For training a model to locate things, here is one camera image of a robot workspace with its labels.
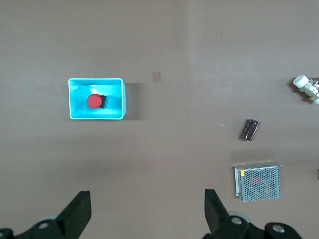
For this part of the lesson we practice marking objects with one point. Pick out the metal mesh power supply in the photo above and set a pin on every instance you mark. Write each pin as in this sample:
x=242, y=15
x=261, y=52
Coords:
x=259, y=183

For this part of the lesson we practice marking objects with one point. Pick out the dark brown capacitor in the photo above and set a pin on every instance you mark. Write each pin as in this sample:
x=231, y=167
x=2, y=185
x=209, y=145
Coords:
x=250, y=130

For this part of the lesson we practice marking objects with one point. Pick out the white-ended metal valve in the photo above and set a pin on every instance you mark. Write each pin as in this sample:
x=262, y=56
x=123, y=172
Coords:
x=307, y=85

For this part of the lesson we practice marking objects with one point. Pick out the cyan plastic box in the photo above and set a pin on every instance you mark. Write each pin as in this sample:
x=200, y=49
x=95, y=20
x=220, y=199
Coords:
x=114, y=110

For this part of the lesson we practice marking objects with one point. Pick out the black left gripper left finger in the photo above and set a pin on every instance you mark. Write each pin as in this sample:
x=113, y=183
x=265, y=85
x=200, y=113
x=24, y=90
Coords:
x=74, y=216

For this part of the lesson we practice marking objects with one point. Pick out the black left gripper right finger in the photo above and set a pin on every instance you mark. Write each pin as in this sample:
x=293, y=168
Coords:
x=219, y=221

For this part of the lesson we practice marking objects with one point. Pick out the red push button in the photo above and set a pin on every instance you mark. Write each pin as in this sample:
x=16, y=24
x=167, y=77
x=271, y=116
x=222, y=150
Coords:
x=94, y=101

